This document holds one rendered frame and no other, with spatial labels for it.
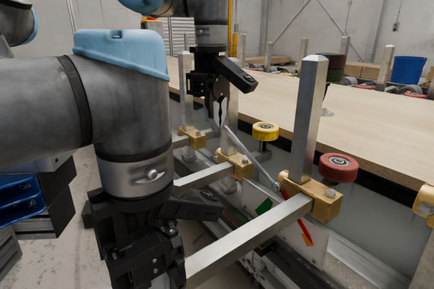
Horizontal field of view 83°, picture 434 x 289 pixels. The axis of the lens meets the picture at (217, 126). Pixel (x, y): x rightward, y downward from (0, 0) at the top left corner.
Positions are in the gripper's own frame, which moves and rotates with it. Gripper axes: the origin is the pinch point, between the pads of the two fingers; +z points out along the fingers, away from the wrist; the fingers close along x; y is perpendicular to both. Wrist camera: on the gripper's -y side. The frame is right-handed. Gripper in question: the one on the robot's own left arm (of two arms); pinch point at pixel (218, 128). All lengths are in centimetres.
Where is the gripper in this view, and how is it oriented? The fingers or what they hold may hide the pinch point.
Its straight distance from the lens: 62.7
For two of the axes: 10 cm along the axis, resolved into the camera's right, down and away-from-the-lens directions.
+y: -8.3, -2.0, 5.2
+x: -5.6, 3.0, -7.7
